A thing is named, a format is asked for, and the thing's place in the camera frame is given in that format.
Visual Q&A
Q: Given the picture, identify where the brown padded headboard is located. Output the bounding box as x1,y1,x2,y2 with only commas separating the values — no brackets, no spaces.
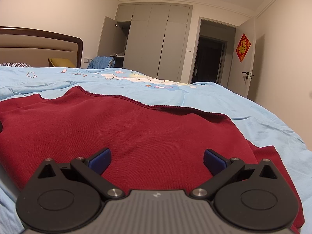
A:
1,27,83,68

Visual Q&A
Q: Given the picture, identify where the dark red sweater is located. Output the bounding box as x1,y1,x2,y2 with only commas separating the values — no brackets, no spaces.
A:
1,86,305,233

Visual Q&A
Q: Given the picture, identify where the olive green pillow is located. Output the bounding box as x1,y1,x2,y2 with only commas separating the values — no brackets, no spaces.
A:
48,58,76,68

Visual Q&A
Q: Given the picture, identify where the grey built-in wardrobe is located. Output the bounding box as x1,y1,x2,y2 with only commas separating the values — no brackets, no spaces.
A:
115,3,192,81

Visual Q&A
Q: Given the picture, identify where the light blue cartoon bedsheet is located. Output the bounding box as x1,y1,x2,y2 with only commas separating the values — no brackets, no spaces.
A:
1,66,311,233

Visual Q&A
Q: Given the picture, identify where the blue clothes pile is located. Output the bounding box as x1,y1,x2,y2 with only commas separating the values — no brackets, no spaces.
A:
87,56,115,69

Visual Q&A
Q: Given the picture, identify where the open grey wardrobe door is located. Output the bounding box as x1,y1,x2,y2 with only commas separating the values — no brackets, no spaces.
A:
97,16,118,57

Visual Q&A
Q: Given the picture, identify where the red fu door decoration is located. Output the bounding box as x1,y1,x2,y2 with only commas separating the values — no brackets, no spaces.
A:
235,33,251,63

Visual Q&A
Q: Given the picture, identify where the black white checkered pillow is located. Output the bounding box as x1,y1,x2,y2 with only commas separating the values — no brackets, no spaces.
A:
0,62,31,68

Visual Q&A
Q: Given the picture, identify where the white bedroom door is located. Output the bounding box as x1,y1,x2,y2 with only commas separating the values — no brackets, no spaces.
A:
227,18,256,98

